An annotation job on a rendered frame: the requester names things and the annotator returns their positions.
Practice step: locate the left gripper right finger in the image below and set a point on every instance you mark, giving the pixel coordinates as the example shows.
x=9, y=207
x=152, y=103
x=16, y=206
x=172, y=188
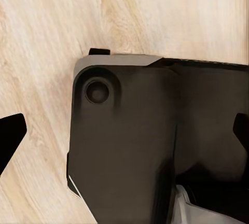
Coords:
x=241, y=129

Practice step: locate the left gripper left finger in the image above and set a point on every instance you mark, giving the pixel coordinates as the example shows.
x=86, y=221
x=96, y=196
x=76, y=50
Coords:
x=12, y=130

